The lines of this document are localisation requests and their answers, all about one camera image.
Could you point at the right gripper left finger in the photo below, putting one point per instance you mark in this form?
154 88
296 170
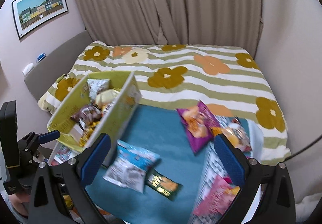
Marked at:
70 178

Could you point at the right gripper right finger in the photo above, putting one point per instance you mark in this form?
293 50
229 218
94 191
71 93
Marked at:
266 193

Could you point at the pink strawberry snack bag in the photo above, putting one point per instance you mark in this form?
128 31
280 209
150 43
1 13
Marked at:
218 199

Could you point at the dark brown snack bag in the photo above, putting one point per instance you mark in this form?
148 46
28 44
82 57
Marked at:
88 113

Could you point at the cream orange bread pack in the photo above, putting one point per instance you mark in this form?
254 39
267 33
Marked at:
106 97

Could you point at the light blue white snack bag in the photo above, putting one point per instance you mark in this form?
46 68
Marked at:
96 86

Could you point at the green beef cracker pack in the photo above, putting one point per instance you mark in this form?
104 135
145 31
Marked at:
163 185

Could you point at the purple snack bag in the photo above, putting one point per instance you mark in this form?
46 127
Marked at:
198 121

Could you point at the yellow pillows snack bag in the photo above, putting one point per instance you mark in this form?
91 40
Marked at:
88 129

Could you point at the person left hand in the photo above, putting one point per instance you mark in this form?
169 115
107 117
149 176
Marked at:
17 200

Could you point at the grey padded headboard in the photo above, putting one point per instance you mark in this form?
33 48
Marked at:
55 64

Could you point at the orange snack bag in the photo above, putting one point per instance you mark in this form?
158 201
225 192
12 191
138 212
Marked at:
237 137

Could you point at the black lamp stand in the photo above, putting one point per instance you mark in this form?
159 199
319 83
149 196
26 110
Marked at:
304 149

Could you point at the black white snack bag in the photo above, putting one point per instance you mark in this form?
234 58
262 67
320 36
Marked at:
234 123

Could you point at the white red snack bag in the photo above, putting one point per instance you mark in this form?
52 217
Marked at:
130 167

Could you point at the green cardboard box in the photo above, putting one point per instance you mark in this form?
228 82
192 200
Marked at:
115 115

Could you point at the blue white charger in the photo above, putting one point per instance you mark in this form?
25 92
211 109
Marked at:
41 57

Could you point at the blue patterned table cloth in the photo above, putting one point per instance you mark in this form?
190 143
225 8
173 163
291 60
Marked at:
161 131

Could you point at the framed houses picture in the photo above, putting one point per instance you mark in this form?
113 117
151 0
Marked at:
30 14

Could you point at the floral striped bed duvet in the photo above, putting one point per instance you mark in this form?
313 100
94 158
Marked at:
226 79

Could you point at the beige pleated curtain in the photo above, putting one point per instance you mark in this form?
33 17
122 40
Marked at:
207 22

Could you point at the white wall socket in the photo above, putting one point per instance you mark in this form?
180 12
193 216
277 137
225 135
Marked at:
27 69

